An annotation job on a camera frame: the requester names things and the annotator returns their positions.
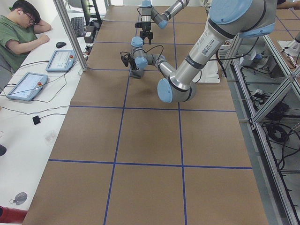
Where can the black box with label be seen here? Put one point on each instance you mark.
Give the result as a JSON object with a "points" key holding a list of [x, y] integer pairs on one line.
{"points": [[90, 34]]}

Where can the person in green shirt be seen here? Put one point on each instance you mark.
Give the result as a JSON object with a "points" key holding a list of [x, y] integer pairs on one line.
{"points": [[21, 31]]}

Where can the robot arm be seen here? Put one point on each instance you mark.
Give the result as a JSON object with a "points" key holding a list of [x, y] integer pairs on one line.
{"points": [[150, 15], [226, 19]]}

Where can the aluminium frame post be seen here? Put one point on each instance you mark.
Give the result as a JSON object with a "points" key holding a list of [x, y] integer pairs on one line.
{"points": [[62, 12]]}

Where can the lower teach pendant tablet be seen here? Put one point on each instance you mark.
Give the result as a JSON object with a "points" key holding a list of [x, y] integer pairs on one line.
{"points": [[28, 87]]}

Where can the pink towel with grey back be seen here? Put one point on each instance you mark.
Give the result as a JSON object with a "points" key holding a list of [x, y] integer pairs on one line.
{"points": [[137, 74]]}

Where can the small black square device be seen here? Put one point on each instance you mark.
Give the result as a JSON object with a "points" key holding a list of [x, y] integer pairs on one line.
{"points": [[36, 120]]}

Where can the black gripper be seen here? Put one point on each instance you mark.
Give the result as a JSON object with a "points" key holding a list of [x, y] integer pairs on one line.
{"points": [[135, 65], [146, 26]]}

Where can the round grey tape dispenser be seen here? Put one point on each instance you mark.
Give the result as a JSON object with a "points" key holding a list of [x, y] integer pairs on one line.
{"points": [[19, 199]]}

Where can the upper teach pendant tablet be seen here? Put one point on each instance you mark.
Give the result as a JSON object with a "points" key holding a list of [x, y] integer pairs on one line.
{"points": [[61, 61]]}

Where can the black keyboard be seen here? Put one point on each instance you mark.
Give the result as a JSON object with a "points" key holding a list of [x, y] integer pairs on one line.
{"points": [[78, 26]]}

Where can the aluminium frame rack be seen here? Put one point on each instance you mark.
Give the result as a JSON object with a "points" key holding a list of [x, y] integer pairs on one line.
{"points": [[264, 76]]}

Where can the teach pendant tablet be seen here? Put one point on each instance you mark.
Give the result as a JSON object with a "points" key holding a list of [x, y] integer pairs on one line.
{"points": [[61, 61], [28, 87]]}

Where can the black computer mouse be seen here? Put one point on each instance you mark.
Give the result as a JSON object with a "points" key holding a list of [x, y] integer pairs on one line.
{"points": [[60, 44]]}

